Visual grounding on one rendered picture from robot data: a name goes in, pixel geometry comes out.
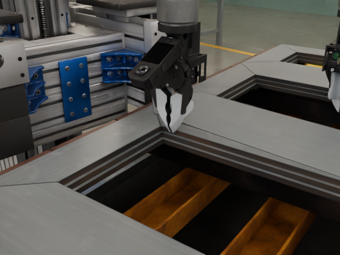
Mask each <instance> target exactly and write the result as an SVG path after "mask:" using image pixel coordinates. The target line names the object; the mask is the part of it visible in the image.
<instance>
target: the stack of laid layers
mask: <svg viewBox="0 0 340 255"><path fill-rule="evenodd" d="M323 60H324V56H319V55H312V54H306V53H299V52H296V53H294V54H292V55H291V56H289V57H287V58H285V59H283V60H281V62H287V63H294V64H295V63H297V62H301V63H307V64H314V65H320V66H323ZM256 87H259V88H264V89H269V90H274V91H279V92H284V93H289V94H294V95H299V96H304V97H308V98H313V99H318V100H323V101H328V102H332V100H331V99H328V91H329V88H323V87H318V86H313V85H309V84H304V83H298V82H293V81H287V80H282V79H276V78H271V77H266V76H260V75H254V76H252V77H250V78H248V79H247V80H245V81H243V82H241V83H239V84H237V85H236V86H234V87H232V88H230V89H228V90H226V91H225V92H223V93H221V94H219V95H217V96H218V97H222V98H225V99H229V100H232V101H234V100H236V99H238V98H239V97H241V96H243V95H244V94H246V93H248V92H249V91H251V90H253V89H254V88H256ZM157 117H158V120H159V123H160V126H161V127H159V128H157V129H155V130H153V131H151V132H150V133H148V134H146V135H144V136H142V137H140V138H139V139H137V140H135V141H133V142H131V143H129V144H128V145H126V146H124V147H122V148H120V149H118V150H117V151H115V152H113V153H111V154H109V155H107V156H106V157H104V158H102V159H100V160H98V161H96V162H95V163H93V164H91V165H89V166H87V167H85V168H84V169H82V170H80V171H78V172H76V173H75V174H73V175H71V176H69V177H67V178H65V179H64V180H62V181H60V182H59V183H60V184H62V185H64V186H66V187H68V188H70V189H72V190H75V191H77V192H79V193H82V192H83V191H85V190H87V189H88V188H90V187H92V186H93V185H95V184H97V183H98V182H100V181H102V180H103V179H105V178H107V177H108V176H110V175H112V174H113V173H115V172H117V171H118V170H120V169H121V168H123V167H125V166H126V165H128V164H130V163H131V162H133V161H135V160H136V159H138V158H140V157H141V156H143V155H145V154H146V153H148V152H150V151H151V150H153V149H155V148H156V147H158V146H160V145H161V144H166V145H169V146H172V147H175V148H178V149H181V150H184V151H187V152H190V153H193V154H196V155H199V156H202V157H205V158H208V159H211V160H214V161H217V162H220V163H223V164H226V165H229V166H232V167H235V168H238V169H241V170H243V171H246V172H249V173H252V174H255V175H258V176H261V177H264V178H267V179H270V180H273V181H276V182H279V183H283V184H286V185H289V186H292V187H295V188H298V189H301V190H304V191H307V192H310V193H313V194H316V195H319V196H322V197H324V198H327V199H330V200H333V201H336V202H339V203H340V177H338V176H335V175H332V174H329V173H326V172H323V171H320V170H318V169H315V168H312V167H309V166H306V165H303V164H300V163H297V162H294V161H291V160H288V159H285V158H282V157H280V156H277V155H274V154H271V153H268V152H265V151H262V150H259V149H256V148H253V147H250V146H247V145H244V144H241V143H238V142H235V141H232V140H229V139H226V138H223V137H221V136H218V135H215V134H212V133H209V132H206V131H203V130H200V129H197V128H195V127H192V126H189V125H186V124H184V123H182V124H181V125H180V127H179V128H178V129H177V130H176V131H175V132H174V133H172V132H169V131H168V129H167V127H166V126H165V124H164V122H163V120H162V119H161V117H160V115H158V114H157Z"/></svg>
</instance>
